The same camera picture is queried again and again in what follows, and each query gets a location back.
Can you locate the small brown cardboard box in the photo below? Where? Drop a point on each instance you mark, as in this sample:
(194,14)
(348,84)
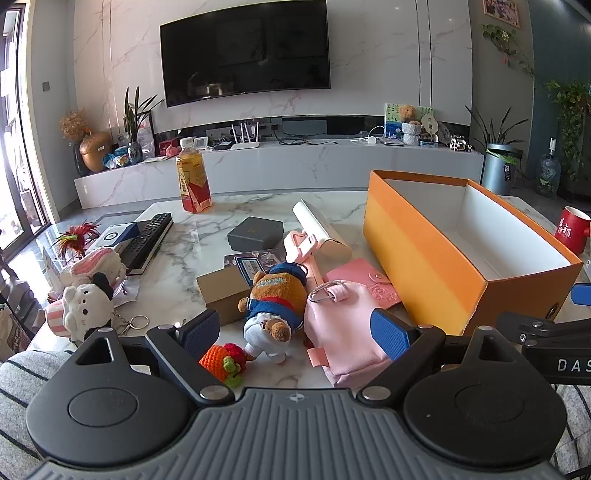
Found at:
(221,290)

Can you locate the large leafy plant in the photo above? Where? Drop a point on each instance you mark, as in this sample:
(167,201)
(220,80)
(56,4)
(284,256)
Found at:
(575,120)

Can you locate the red mug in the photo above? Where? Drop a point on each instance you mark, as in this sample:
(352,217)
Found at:
(572,230)

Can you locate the tea bottle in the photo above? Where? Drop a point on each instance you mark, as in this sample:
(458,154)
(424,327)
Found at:
(191,180)

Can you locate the pink pouch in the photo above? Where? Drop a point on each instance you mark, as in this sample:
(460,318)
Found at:
(341,332)

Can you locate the black television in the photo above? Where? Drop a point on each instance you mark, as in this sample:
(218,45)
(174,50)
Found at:
(244,50)

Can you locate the wall picture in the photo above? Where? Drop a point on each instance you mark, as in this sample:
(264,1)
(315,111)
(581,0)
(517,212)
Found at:
(501,11)

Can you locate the dark booklet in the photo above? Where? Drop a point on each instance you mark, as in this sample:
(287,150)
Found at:
(251,265)

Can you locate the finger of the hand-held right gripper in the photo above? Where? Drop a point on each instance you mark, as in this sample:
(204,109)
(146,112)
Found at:
(545,330)
(581,294)

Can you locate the striped grey cloth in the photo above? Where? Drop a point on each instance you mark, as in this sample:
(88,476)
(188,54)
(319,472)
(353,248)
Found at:
(18,397)

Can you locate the red feather toy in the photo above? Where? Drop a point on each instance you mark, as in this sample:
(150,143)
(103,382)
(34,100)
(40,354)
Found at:
(76,240)

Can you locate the pink striped plush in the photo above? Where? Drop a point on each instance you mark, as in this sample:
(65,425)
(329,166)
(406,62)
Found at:
(99,263)

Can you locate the orange cardboard box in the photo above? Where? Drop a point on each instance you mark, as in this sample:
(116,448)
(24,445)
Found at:
(415,244)

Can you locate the pink wallet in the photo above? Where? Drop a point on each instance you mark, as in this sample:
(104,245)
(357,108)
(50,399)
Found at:
(364,277)

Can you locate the marble television cabinet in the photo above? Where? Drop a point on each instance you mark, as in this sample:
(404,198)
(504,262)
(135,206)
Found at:
(300,166)

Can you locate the green plant in glass vase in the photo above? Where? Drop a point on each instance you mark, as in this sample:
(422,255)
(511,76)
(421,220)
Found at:
(135,138)

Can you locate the white fan-shaped sign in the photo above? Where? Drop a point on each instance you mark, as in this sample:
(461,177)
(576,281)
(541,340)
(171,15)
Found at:
(431,125)

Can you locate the long-leaf potted plant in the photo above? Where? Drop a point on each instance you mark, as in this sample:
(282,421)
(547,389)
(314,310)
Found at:
(496,131)

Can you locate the white cow plush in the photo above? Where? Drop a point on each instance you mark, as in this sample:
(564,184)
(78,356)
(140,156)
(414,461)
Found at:
(87,304)

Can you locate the small pink toy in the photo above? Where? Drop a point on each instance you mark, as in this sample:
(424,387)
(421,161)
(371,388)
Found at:
(169,149)

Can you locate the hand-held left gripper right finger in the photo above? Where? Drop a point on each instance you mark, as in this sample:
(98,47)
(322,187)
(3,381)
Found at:
(390,332)

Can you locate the black remote control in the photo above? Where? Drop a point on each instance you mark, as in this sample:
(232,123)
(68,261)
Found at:
(147,240)

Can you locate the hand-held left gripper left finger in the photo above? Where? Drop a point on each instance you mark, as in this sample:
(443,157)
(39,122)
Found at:
(201,330)

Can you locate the water jug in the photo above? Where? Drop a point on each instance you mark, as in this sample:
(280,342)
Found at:
(548,173)

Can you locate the brown bear in pot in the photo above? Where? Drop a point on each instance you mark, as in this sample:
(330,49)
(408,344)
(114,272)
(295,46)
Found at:
(409,127)

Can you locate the golden vase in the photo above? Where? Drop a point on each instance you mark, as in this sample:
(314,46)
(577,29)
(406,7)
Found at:
(94,152)

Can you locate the painted picture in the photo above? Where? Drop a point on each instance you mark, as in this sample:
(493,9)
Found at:
(392,121)

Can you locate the black and white cow figurine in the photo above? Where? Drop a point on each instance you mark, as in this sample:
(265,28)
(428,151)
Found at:
(459,144)

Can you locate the blue and white box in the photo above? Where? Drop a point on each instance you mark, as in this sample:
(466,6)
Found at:
(113,237)

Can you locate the dried flowers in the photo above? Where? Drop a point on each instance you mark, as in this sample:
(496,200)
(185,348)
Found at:
(74,125)

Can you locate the snack bags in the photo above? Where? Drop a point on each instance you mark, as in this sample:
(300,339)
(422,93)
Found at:
(116,158)

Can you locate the dark grey box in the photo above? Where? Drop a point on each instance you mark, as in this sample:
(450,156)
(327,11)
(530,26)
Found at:
(254,233)

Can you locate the orange crochet toy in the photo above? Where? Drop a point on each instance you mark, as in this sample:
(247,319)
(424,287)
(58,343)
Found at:
(214,360)

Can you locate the hanging plant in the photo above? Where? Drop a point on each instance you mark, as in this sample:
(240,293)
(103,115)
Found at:
(505,41)

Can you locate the white router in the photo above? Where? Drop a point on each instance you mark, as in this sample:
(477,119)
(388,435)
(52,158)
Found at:
(244,145)

